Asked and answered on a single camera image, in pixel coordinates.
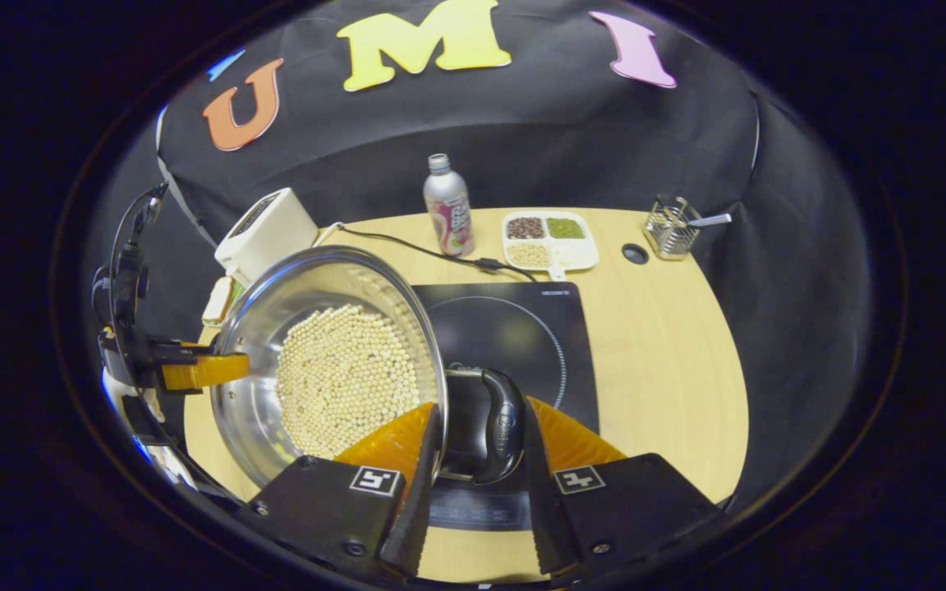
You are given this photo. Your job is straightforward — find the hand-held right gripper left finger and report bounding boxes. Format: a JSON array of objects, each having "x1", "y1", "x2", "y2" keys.
[{"x1": 247, "y1": 401, "x2": 445, "y2": 580}]

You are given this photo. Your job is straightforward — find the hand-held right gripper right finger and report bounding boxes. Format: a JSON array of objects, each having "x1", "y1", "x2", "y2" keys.
[{"x1": 522, "y1": 396, "x2": 724, "y2": 575}]

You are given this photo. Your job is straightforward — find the steel pot with black handle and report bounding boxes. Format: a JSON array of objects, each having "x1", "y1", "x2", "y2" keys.
[{"x1": 210, "y1": 246, "x2": 527, "y2": 489}]

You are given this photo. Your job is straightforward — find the black induction cooktop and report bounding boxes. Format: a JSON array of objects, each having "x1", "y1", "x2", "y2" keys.
[{"x1": 411, "y1": 282, "x2": 601, "y2": 532}]

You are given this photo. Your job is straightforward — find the sandwich on small tray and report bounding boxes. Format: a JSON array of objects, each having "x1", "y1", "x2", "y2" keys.
[{"x1": 201, "y1": 276, "x2": 236, "y2": 327}]

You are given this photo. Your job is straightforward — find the white toaster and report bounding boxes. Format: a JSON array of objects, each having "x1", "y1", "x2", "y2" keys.
[{"x1": 214, "y1": 188, "x2": 319, "y2": 286}]

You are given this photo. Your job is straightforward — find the white divided dish of beans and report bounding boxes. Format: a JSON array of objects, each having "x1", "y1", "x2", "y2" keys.
[{"x1": 502, "y1": 211, "x2": 600, "y2": 282}]

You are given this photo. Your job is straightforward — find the silver drink bottle pink label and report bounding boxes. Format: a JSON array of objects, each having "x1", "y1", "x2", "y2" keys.
[{"x1": 423, "y1": 153, "x2": 475, "y2": 258}]

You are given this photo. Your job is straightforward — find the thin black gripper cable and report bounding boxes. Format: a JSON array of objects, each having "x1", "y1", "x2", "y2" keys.
[{"x1": 94, "y1": 182, "x2": 170, "y2": 329}]

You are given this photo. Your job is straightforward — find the black power cable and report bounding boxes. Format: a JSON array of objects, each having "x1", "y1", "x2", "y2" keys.
[{"x1": 333, "y1": 223, "x2": 538, "y2": 282}]

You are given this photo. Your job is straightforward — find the wire utensil holder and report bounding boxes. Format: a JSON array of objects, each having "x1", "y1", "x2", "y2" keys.
[{"x1": 644, "y1": 195, "x2": 701, "y2": 262}]

